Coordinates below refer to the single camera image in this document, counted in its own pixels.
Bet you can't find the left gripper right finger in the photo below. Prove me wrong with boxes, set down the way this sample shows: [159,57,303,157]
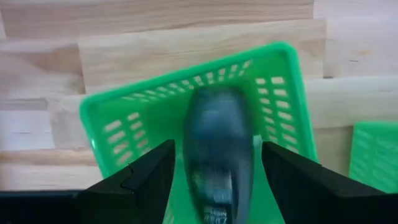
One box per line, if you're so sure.
[261,141,398,224]

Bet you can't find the grey travel bottle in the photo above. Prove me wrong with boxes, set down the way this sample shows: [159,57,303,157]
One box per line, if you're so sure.
[182,86,255,224]

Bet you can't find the green plastic basket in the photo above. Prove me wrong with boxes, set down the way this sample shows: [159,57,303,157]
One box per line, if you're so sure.
[348,120,398,194]
[78,41,318,224]

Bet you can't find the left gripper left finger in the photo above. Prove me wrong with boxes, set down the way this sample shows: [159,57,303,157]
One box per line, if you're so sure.
[76,139,177,224]

